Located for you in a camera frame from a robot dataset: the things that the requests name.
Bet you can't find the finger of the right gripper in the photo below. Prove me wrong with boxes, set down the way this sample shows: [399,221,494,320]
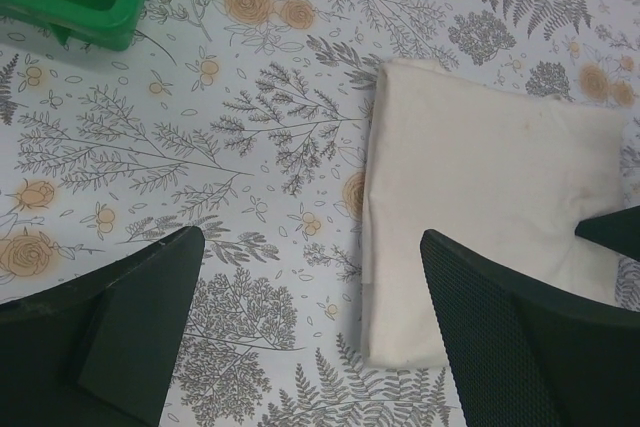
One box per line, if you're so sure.
[575,206,640,262]

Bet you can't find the cream t shirt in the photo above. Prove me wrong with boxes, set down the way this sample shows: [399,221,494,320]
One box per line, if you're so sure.
[361,59,626,368]

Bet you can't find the floral table mat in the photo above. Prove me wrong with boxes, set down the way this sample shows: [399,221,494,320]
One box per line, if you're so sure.
[1,0,639,426]

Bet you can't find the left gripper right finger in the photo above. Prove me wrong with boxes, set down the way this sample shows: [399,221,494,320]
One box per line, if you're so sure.
[420,229,639,426]

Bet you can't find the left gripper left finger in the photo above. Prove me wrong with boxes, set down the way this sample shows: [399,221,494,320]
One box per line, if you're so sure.
[1,227,205,426]

